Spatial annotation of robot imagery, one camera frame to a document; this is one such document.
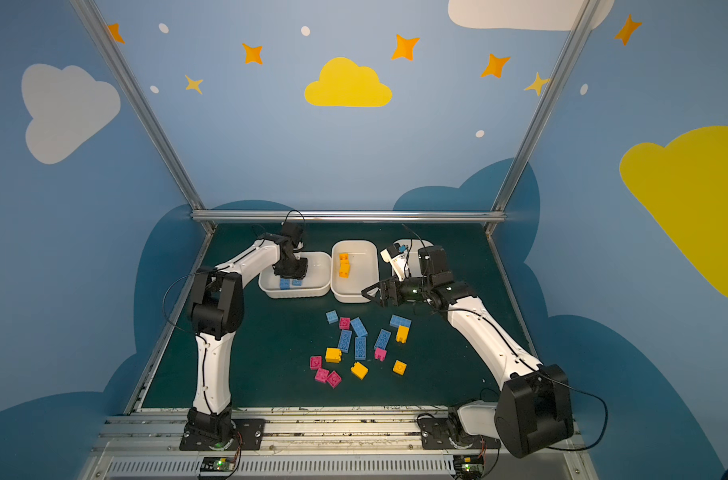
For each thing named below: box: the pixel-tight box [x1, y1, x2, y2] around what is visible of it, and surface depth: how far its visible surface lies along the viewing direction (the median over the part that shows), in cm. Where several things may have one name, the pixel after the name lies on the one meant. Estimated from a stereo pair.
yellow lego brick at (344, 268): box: [339, 260, 351, 279], surface depth 109 cm
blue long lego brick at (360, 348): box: [354, 336, 367, 360], surface depth 91 cm
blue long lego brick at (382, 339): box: [374, 329, 391, 350], surface depth 91 cm
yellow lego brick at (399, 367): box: [393, 359, 407, 376], surface depth 87 cm
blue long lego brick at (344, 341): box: [338, 329, 352, 353], surface depth 92 cm
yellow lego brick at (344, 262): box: [340, 253, 351, 271], surface depth 109 cm
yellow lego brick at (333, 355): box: [325, 347, 343, 363], surface depth 88 cm
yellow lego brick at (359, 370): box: [350, 361, 369, 380], surface depth 86 cm
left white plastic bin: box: [258, 252, 332, 298], surface depth 104 cm
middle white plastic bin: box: [330, 240, 379, 304], surface depth 109 cm
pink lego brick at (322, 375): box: [315, 368, 329, 383], surface depth 84 cm
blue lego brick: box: [389, 314, 412, 328], surface depth 95 cm
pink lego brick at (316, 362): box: [309, 356, 323, 370], surface depth 87 cm
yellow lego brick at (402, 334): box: [395, 325, 409, 344], surface depth 92 cm
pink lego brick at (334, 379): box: [327, 370, 343, 389], surface depth 84 cm
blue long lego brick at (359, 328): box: [350, 317, 368, 338], surface depth 95 cm
